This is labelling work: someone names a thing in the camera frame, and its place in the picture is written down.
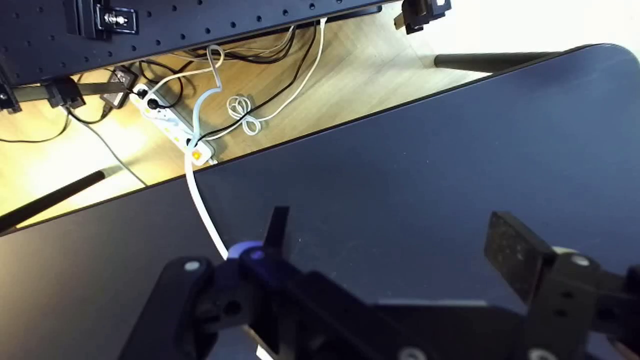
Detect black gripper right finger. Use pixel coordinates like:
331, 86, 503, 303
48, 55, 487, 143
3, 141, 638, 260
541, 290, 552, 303
485, 212, 557, 305

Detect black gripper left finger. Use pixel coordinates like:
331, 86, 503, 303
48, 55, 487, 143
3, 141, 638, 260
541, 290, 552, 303
265, 206, 291, 257

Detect black table leg bar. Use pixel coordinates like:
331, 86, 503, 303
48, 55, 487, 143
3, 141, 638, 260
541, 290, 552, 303
0, 170, 106, 235

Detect black pegboard panel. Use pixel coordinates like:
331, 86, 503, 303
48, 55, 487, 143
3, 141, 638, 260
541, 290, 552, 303
0, 0, 382, 86

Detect thin white coiled cable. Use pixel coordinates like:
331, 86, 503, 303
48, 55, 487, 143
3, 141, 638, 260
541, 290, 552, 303
143, 18, 329, 139

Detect black floor cable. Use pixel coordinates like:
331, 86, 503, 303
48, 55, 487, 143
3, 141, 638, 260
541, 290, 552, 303
0, 24, 320, 189

